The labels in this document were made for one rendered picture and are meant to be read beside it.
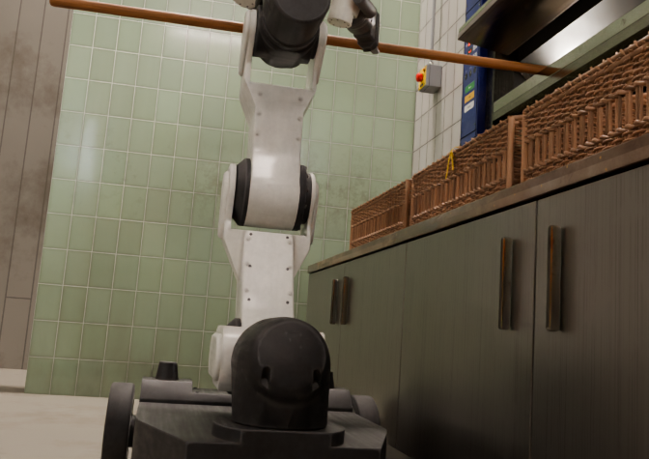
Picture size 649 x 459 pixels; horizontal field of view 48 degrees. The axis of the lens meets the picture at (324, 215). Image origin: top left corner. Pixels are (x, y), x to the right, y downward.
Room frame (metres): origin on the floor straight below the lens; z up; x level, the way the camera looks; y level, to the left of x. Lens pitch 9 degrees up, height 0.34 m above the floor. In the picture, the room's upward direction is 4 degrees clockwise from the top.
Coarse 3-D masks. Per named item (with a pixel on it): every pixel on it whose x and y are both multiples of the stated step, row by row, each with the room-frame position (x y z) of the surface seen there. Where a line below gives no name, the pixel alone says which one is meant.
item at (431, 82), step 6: (426, 66) 3.04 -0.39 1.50; (432, 66) 3.04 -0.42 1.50; (438, 66) 3.05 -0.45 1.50; (420, 72) 3.11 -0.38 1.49; (426, 72) 3.04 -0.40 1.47; (432, 72) 3.04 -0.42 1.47; (438, 72) 3.05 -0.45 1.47; (426, 78) 3.04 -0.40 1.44; (432, 78) 3.04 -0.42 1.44; (438, 78) 3.05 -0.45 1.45; (420, 84) 3.10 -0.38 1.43; (426, 84) 3.04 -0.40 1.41; (432, 84) 3.04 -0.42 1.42; (438, 84) 3.05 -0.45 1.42; (420, 90) 3.11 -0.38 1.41; (426, 90) 3.10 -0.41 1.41; (432, 90) 3.09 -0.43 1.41
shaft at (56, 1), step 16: (64, 0) 1.91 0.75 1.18; (80, 0) 1.92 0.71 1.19; (128, 16) 1.96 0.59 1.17; (144, 16) 1.96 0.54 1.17; (160, 16) 1.96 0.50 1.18; (176, 16) 1.97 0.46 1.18; (192, 16) 1.98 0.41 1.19; (240, 32) 2.02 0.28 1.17; (384, 48) 2.09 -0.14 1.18; (400, 48) 2.10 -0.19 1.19; (416, 48) 2.11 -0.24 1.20; (464, 64) 2.16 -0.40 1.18; (480, 64) 2.16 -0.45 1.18; (496, 64) 2.16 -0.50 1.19; (512, 64) 2.17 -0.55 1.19; (528, 64) 2.19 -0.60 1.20
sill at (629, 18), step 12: (648, 0) 1.65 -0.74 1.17; (636, 12) 1.69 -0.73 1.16; (648, 12) 1.65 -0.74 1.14; (612, 24) 1.79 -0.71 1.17; (624, 24) 1.74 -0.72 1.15; (600, 36) 1.85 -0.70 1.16; (612, 36) 1.79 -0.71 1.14; (576, 48) 1.97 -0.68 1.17; (588, 48) 1.90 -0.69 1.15; (564, 60) 2.03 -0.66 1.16; (540, 72) 2.17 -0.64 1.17; (552, 72) 2.10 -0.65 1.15; (528, 84) 2.25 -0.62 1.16; (504, 96) 2.42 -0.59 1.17; (516, 96) 2.33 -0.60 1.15
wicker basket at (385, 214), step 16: (384, 192) 2.01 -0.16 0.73; (400, 192) 1.88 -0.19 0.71; (368, 208) 2.17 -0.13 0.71; (384, 208) 2.00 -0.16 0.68; (400, 208) 1.88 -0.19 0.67; (352, 224) 2.35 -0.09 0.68; (368, 224) 2.16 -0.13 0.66; (384, 224) 2.00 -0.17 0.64; (400, 224) 1.86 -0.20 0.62; (352, 240) 2.35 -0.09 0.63; (368, 240) 2.15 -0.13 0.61
